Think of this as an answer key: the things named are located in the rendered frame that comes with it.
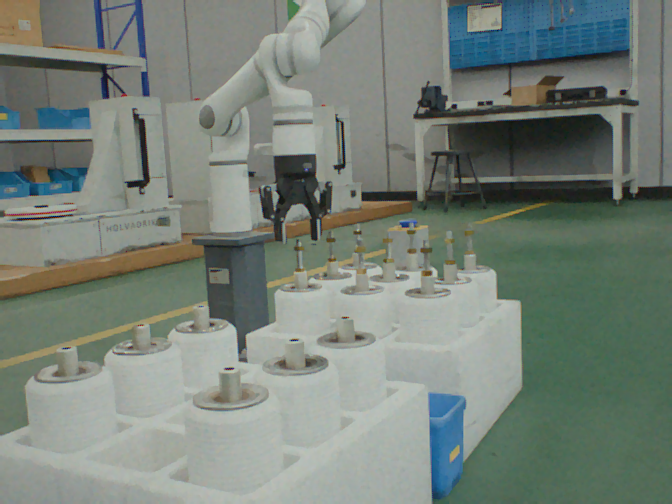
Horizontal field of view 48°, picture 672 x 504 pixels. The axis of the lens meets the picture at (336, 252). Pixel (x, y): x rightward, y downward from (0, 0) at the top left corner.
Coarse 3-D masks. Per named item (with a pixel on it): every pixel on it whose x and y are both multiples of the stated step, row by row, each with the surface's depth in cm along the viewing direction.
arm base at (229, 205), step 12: (216, 168) 177; (228, 168) 177; (240, 168) 178; (216, 180) 178; (228, 180) 177; (240, 180) 178; (216, 192) 178; (228, 192) 177; (240, 192) 178; (216, 204) 179; (228, 204) 178; (240, 204) 179; (216, 216) 179; (228, 216) 178; (240, 216) 179; (216, 228) 180; (228, 228) 179; (240, 228) 179
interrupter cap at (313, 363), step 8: (272, 360) 87; (280, 360) 86; (312, 360) 86; (320, 360) 86; (264, 368) 83; (272, 368) 83; (280, 368) 83; (288, 368) 84; (304, 368) 83; (312, 368) 83; (320, 368) 82
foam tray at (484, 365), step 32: (480, 320) 137; (512, 320) 142; (256, 352) 131; (416, 352) 117; (448, 352) 114; (480, 352) 123; (512, 352) 142; (448, 384) 115; (480, 384) 124; (512, 384) 143; (480, 416) 124
